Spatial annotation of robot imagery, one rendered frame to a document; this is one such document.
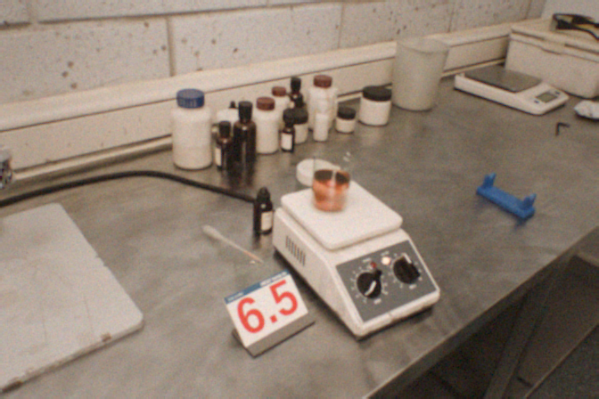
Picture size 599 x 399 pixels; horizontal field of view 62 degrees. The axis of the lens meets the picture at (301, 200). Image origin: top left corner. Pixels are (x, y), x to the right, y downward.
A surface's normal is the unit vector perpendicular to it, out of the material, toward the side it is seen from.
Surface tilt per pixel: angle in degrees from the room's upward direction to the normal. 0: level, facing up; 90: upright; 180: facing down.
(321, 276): 90
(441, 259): 0
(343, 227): 0
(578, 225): 0
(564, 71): 93
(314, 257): 90
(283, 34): 90
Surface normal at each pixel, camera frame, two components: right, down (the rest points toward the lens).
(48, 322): 0.07, -0.85
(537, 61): -0.77, 0.33
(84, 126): 0.64, 0.44
